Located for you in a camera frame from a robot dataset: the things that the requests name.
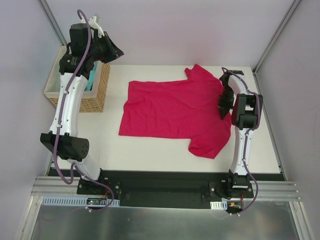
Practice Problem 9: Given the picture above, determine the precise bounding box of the pink t shirt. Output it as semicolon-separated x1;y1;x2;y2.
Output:
118;64;232;159

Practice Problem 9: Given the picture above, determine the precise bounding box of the wicker basket with liner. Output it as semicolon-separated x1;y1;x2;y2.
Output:
44;46;111;113

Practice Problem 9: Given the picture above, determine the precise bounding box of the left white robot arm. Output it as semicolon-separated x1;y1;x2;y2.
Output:
40;23;124;195

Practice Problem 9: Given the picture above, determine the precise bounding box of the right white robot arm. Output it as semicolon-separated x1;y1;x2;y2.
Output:
215;67;263;200

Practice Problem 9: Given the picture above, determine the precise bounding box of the teal t shirt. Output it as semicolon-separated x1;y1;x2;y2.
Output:
84;61;98;92

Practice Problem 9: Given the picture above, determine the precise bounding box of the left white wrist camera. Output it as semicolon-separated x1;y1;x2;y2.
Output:
88;14;105;38

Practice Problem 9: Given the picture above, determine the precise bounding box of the left aluminium frame post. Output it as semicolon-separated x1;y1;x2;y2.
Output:
37;0;67;46

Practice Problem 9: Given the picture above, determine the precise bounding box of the aluminium frame post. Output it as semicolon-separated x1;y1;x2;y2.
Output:
252;0;303;76
37;0;67;46

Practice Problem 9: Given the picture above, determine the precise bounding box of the right white cable duct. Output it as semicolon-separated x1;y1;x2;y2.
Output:
210;200;228;211

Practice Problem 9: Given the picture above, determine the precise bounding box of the white cable duct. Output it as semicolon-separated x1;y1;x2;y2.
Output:
210;200;228;211
42;196;120;208

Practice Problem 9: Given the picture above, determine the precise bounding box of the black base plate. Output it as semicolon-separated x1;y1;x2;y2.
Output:
62;170;285;209

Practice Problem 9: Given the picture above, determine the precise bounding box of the right aluminium frame post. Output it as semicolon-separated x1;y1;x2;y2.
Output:
252;0;303;76

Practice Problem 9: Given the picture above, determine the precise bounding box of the front aluminium rail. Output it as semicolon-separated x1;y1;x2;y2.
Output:
31;176;303;202

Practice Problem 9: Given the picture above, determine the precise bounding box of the left white cable duct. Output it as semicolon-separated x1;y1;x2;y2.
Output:
42;196;120;208

